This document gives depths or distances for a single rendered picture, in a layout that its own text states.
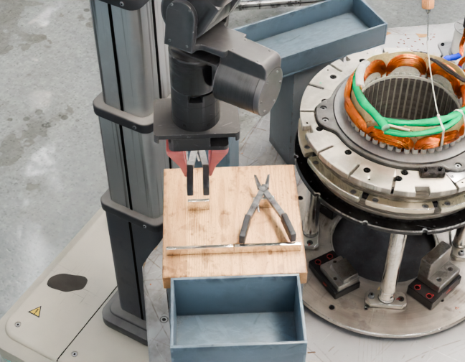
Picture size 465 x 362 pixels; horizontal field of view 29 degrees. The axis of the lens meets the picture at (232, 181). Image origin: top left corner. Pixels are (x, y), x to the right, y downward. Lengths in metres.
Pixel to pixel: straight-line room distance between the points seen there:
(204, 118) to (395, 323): 0.58
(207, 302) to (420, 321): 0.41
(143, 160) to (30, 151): 1.29
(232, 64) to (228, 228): 0.32
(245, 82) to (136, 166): 0.75
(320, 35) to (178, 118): 0.61
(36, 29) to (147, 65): 1.90
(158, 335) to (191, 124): 0.52
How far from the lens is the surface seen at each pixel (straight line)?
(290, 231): 1.19
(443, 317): 1.50
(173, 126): 1.06
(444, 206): 1.30
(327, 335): 1.48
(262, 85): 0.96
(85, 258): 2.26
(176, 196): 1.27
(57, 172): 2.84
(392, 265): 1.41
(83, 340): 2.12
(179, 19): 0.96
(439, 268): 1.51
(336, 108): 1.35
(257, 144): 1.76
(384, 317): 1.48
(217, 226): 1.23
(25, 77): 3.21
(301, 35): 1.62
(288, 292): 1.21
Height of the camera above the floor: 2.00
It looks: 46 degrees down
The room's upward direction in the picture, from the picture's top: straight up
